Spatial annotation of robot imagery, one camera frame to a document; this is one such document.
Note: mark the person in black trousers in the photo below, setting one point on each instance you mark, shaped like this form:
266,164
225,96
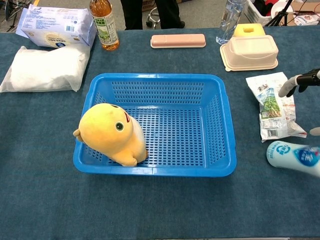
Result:
132,15

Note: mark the blue white tissue pack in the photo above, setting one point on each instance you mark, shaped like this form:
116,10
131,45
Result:
55,27

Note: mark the white printed snack bag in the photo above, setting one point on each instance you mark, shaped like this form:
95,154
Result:
272,107

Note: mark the clear water bottle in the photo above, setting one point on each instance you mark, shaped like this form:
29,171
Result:
230,20

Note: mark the yellow sponge block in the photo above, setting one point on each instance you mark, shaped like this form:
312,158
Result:
240,31

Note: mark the yellow plush toy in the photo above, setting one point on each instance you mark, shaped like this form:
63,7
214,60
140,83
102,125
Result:
107,132

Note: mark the office chair base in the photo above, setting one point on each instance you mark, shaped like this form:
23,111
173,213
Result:
153,15

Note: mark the white laundry basket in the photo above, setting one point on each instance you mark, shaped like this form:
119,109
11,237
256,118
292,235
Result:
255,13

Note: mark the white printed box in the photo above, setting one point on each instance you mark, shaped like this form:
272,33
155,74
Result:
306,18

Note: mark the black tripod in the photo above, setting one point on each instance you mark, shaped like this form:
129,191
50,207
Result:
280,15

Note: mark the white soft plastic-wrapped pack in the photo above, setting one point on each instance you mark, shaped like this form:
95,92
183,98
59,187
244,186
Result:
45,70

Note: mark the beige plastic lunch box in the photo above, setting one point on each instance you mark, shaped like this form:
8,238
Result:
250,52

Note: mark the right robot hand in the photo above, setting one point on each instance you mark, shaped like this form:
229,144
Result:
305,80

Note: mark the pink long plastic case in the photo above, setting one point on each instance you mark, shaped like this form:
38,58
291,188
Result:
177,40

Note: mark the blue plastic perforated basket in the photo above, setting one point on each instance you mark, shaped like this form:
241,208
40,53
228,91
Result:
180,150

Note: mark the teal table cloth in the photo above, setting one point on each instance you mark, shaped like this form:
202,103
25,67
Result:
160,207

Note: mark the amber tea bottle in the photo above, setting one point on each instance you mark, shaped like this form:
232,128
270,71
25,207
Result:
105,27

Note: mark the white milk bottle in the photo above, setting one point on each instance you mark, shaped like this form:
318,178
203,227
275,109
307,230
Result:
287,155

